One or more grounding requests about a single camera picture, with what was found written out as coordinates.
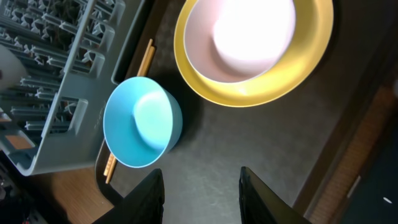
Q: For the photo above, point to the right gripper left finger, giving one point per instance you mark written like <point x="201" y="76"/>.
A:
<point x="143" y="205"/>

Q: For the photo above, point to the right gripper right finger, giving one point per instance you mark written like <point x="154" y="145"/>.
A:
<point x="259" y="204"/>

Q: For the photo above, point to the white pink bowl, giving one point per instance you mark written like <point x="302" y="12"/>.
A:
<point x="231" y="41"/>

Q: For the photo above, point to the white cup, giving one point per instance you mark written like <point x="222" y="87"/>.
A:
<point x="12" y="69"/>

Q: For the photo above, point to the black waste tray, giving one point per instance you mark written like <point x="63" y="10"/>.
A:
<point x="374" y="200"/>

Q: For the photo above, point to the grey dishwasher rack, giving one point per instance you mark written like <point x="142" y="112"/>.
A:
<point x="75" y="54"/>

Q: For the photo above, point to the blue bowl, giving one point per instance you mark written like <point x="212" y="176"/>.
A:
<point x="142" y="121"/>

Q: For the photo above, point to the brown serving tray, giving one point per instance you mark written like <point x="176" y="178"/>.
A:
<point x="289" y="143"/>

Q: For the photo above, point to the wooden chopstick right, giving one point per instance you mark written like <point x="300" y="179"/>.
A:
<point x="149" y="62"/>

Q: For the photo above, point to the wooden chopstick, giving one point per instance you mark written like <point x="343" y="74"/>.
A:
<point x="149" y="62"/>
<point x="141" y="72"/>

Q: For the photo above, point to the wooden chopstick left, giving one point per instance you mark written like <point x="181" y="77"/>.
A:
<point x="141" y="72"/>

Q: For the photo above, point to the yellow plate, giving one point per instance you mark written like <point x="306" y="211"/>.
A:
<point x="313" y="32"/>

